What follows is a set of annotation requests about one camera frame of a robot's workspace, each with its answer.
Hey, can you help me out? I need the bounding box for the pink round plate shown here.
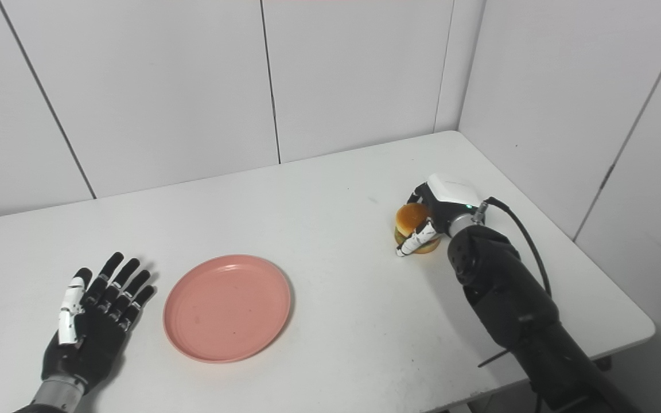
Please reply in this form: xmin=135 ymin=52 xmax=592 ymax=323
xmin=163 ymin=255 xmax=292 ymax=364

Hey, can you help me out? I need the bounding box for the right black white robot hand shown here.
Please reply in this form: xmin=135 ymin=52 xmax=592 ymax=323
xmin=395 ymin=173 xmax=483 ymax=258

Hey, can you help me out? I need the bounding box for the toy hamburger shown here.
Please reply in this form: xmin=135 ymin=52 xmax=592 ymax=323
xmin=394 ymin=202 xmax=441 ymax=255

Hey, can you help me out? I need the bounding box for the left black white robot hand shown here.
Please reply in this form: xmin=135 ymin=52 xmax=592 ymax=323
xmin=41 ymin=252 xmax=156 ymax=396

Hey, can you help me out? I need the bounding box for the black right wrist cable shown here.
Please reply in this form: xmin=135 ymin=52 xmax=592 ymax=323
xmin=474 ymin=197 xmax=553 ymax=299

